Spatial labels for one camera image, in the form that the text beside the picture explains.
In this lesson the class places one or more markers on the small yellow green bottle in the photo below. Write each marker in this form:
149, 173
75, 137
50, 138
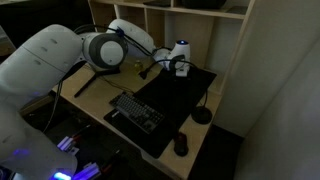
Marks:
138, 65

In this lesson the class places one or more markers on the black computer mouse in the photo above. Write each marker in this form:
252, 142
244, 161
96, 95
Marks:
181, 145

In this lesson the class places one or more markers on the white aluminium profile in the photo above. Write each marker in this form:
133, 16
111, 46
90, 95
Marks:
66, 145
86, 171

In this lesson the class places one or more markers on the large black desk mat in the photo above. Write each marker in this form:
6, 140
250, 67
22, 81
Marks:
180, 93

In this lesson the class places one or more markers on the black rounded shelf object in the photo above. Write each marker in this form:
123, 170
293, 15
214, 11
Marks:
203, 4

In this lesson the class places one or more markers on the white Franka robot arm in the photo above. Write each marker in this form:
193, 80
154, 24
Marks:
43, 63

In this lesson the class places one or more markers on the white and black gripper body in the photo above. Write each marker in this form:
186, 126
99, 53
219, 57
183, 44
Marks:
182, 70

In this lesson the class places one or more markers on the grey mechanical keyboard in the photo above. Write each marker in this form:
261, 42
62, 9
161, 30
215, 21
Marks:
138, 111

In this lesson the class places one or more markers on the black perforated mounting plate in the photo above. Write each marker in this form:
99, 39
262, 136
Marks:
88, 153

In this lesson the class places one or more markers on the black computer monitor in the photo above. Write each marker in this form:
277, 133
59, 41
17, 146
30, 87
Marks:
20, 16

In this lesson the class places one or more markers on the small grey object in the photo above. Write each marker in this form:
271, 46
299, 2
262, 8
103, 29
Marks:
201, 115

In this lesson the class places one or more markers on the light wooden desk hutch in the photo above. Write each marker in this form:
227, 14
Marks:
200, 33

